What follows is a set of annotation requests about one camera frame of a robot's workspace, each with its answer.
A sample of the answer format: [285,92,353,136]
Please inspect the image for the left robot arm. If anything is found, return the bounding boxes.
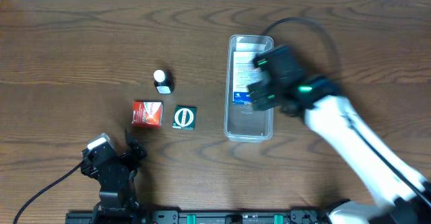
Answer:
[81,130,147,223]

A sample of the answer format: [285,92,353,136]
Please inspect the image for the green square box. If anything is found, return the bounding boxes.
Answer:
[172,106,197,130]

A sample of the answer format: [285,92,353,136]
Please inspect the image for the black mounting rail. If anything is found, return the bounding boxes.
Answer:
[65,210,329,224]

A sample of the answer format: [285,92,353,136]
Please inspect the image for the dark bottle white cap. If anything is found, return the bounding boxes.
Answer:
[153,69,174,94]

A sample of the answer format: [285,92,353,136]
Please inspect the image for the clear plastic container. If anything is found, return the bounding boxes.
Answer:
[224,34,273,143]

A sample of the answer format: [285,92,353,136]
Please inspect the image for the left black cable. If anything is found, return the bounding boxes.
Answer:
[12,161,85,224]

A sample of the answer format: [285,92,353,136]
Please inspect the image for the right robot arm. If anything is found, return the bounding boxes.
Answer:
[248,46,430,223]

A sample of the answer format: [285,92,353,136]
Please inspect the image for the right black cable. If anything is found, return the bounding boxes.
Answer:
[261,16,431,208]

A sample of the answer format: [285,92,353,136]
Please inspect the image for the red orange medicine box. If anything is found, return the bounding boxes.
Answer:
[131,101,164,128]

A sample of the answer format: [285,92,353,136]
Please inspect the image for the blue medicine box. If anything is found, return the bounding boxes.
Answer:
[232,52,262,104]

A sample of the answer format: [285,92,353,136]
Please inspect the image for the black cable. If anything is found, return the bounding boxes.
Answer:
[12,161,85,224]
[261,16,431,208]

